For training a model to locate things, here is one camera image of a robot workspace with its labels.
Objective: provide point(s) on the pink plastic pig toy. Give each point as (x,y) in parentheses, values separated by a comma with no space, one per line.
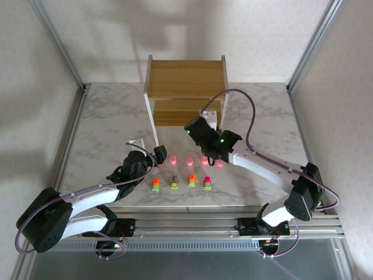
(189,161)
(204,160)
(172,160)
(219,164)

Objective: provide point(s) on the orange-topped green toy truck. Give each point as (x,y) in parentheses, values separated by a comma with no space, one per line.
(156,185)
(191,181)

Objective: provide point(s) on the grey-topped green toy truck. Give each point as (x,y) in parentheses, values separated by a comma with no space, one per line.
(174,182)

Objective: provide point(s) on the magenta-topped green toy truck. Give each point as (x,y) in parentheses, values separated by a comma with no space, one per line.
(207,182)

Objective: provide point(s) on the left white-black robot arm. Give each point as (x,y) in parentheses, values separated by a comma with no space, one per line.
(93,196)

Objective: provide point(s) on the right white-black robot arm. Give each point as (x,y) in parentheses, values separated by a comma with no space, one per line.
(256,166)

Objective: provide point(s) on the two-tier wooden shelf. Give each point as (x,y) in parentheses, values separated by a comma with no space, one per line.
(175,68)

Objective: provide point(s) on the dark grey panel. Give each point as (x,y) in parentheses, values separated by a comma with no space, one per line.
(186,266)

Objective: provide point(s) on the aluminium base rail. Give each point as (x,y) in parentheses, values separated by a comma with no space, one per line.
(186,224)

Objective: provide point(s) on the aluminium table side rail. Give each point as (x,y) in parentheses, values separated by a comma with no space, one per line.
(298,111)
(73,131)

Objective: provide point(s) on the aluminium frame post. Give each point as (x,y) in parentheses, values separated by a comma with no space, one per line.
(57,43)
(314,43)

